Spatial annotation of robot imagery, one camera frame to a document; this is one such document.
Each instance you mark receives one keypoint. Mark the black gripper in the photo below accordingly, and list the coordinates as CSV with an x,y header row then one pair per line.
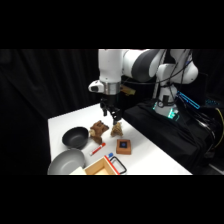
x,y
110,100

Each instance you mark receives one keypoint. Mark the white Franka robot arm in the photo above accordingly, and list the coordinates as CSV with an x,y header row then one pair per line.
x,y
111,66

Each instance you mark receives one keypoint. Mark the wooden block with blue dot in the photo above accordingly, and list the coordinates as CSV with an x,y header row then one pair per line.
x,y
123,146

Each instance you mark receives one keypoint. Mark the tan plush toy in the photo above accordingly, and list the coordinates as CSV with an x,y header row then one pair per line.
x,y
117,129

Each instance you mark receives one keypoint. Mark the brown plush toy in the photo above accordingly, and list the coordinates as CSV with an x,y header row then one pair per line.
x,y
97,130

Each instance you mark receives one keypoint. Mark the red and white marker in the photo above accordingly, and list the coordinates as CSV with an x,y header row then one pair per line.
x,y
97,149

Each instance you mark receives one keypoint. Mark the small blue cap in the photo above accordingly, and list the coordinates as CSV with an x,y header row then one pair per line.
x,y
110,155

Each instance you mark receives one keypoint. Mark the black bowl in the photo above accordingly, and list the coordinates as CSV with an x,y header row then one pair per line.
x,y
76,137

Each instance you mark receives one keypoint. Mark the wooden box with red edge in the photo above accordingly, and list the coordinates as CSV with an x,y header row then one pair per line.
x,y
100,165

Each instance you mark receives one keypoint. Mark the black cloth covered stand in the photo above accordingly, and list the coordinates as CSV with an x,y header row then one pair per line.
x,y
166,136

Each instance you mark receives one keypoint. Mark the grey bowl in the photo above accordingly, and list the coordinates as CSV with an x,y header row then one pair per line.
x,y
66,162

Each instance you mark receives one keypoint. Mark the black curtain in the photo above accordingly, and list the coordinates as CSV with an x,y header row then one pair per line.
x,y
40,86

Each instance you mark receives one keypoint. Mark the blue lit bar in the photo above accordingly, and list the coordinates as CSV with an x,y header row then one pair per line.
x,y
188,100

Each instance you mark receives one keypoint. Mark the tan wrist camera mount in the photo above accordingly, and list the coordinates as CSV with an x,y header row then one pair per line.
x,y
128,90

